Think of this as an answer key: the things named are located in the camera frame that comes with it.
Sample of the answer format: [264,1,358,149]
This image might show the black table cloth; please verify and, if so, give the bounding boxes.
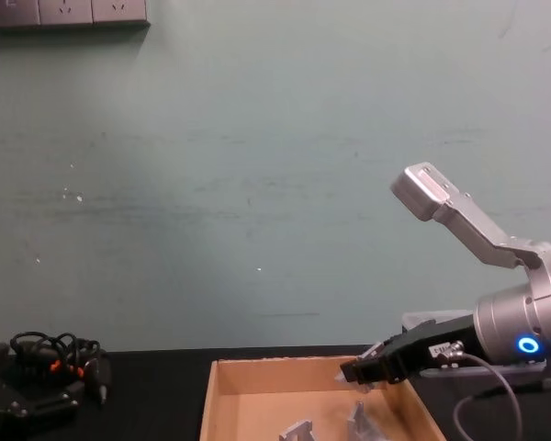
[0,346,551,441]

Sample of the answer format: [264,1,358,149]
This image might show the small clear plastic piece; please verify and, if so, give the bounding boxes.
[333,370,374,395]

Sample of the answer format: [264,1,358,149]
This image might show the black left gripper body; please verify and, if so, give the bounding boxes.
[0,367,31,429]

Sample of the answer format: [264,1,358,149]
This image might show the small grey plastic piece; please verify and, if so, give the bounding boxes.
[278,418,316,441]
[345,400,383,441]

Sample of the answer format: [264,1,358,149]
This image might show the shallow brown cardboard tray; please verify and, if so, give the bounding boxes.
[198,355,449,441]

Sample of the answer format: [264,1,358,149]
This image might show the thin grey gripper cable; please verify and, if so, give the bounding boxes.
[440,340,551,441]

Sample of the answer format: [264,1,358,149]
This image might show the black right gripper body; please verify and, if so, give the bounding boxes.
[380,314,487,385]

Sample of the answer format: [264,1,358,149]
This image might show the black corded tool orange parts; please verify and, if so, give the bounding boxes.
[8,331,115,406]

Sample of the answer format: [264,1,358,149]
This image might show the grey wall socket panel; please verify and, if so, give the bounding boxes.
[0,0,152,31]

